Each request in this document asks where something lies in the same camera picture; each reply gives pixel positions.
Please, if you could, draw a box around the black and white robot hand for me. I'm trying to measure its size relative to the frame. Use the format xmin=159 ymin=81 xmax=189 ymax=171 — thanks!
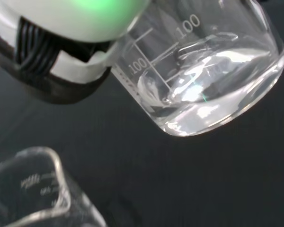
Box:
xmin=0 ymin=0 xmax=155 ymax=105

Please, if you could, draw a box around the tall clear glass beaker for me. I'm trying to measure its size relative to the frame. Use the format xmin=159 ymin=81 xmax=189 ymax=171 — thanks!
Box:
xmin=0 ymin=146 xmax=107 ymax=227

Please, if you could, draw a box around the black bench cloth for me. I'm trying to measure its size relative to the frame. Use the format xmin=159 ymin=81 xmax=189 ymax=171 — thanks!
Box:
xmin=0 ymin=0 xmax=284 ymax=227

